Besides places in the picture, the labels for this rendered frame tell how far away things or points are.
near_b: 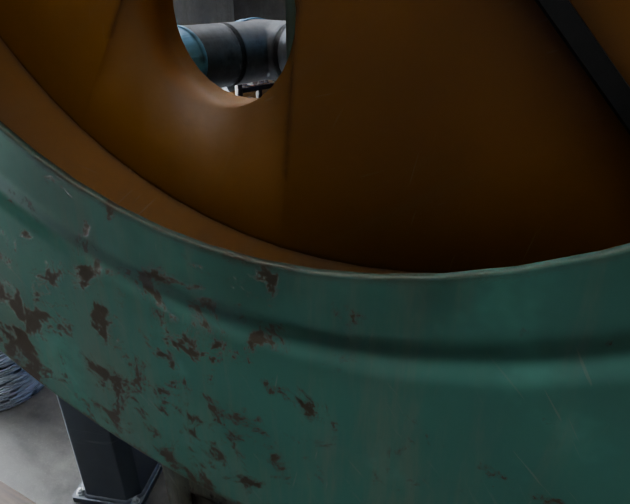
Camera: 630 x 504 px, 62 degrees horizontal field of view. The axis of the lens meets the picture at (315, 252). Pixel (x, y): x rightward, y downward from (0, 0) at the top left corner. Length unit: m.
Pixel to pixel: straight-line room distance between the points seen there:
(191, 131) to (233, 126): 0.03
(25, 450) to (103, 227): 1.55
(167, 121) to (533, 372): 0.22
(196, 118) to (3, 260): 0.13
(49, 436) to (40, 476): 0.14
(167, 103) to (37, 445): 1.54
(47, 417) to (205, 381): 1.60
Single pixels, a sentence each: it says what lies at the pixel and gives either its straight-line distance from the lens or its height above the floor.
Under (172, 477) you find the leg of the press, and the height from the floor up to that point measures 0.58.
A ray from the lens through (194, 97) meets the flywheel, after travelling 0.30.
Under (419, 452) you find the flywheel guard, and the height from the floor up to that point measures 1.01.
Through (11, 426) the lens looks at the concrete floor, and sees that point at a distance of 1.88.
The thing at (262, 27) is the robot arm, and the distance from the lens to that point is 0.72.
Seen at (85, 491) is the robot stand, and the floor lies 0.02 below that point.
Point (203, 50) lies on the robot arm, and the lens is 0.64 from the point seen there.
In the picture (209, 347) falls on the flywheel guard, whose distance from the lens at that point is 0.25.
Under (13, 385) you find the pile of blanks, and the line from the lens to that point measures 1.90.
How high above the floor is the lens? 1.18
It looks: 27 degrees down
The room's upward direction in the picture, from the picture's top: straight up
